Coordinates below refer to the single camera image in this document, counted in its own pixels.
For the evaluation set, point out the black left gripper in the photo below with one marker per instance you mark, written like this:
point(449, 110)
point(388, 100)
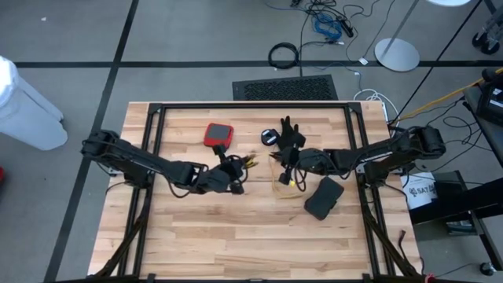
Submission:
point(232, 175)

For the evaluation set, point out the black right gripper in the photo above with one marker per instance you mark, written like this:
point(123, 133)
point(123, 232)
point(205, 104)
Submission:
point(308, 161)

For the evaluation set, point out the black spool with white labels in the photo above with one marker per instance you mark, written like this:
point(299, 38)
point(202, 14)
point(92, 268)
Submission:
point(270, 137)

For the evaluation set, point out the grey and black work glove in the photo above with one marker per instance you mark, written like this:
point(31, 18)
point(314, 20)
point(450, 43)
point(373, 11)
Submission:
point(288, 131)

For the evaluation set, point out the red-rimmed grey square pad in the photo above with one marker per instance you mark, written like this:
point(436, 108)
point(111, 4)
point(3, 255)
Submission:
point(218, 134)

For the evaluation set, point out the black soft pouch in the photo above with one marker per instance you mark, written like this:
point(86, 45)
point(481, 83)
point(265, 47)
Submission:
point(324, 198)

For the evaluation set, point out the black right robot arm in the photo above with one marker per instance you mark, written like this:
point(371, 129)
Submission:
point(377, 157)

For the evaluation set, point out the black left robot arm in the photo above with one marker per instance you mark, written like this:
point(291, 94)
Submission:
point(149, 161)

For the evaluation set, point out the black perforated floor grate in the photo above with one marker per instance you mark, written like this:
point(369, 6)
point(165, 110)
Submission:
point(288, 88)

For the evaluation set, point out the white printed box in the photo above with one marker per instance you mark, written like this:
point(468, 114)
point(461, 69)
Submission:
point(418, 194)

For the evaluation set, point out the black power strip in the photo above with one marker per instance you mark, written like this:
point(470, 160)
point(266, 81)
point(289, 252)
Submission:
point(347, 28)

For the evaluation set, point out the white round stand base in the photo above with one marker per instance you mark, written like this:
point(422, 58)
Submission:
point(397, 55)

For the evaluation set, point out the dark side table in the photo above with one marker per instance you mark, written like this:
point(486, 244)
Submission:
point(491, 149)

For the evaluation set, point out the black device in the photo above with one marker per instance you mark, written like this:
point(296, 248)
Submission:
point(493, 104)

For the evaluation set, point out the white bagged bin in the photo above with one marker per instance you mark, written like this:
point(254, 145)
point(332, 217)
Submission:
point(27, 114)

